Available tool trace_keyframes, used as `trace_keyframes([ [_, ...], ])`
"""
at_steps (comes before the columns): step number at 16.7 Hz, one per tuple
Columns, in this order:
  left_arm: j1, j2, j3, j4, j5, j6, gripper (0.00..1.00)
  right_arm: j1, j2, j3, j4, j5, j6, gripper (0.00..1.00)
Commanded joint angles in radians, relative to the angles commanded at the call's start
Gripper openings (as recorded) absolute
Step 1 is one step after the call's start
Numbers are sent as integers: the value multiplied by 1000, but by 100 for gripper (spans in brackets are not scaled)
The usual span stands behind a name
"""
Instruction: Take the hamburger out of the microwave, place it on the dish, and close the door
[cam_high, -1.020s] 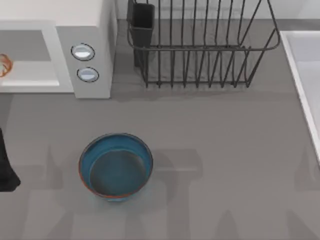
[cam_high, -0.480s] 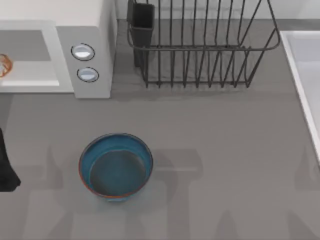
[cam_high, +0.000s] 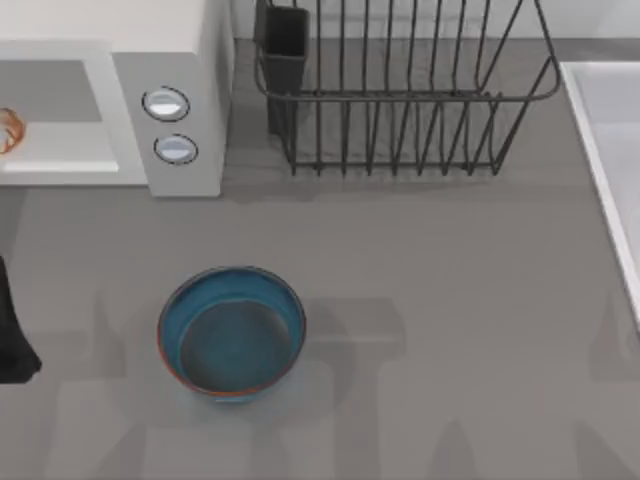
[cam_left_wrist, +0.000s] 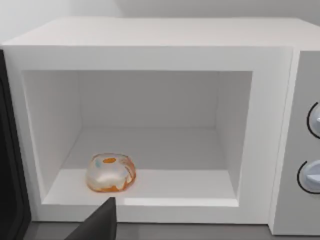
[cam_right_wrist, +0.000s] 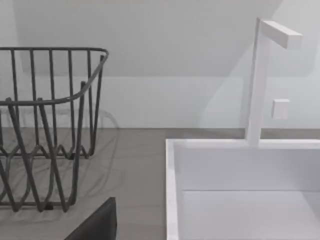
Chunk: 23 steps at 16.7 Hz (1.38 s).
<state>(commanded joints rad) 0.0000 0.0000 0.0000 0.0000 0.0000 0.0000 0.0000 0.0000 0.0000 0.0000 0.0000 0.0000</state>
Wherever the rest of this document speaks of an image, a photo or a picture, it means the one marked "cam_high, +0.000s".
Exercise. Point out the blue bowl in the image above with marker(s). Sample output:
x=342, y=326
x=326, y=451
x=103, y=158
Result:
x=232, y=335

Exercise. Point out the round microwave knob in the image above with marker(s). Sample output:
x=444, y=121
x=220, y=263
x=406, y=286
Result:
x=165, y=104
x=175, y=149

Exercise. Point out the black cutlery holder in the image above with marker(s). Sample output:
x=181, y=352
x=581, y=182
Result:
x=282, y=45

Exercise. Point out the pale microwave oven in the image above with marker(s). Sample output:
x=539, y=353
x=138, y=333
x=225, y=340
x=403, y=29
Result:
x=165, y=60

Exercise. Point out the white sink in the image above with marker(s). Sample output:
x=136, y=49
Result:
x=607, y=150

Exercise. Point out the orange bread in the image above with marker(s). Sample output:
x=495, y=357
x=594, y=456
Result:
x=10, y=131

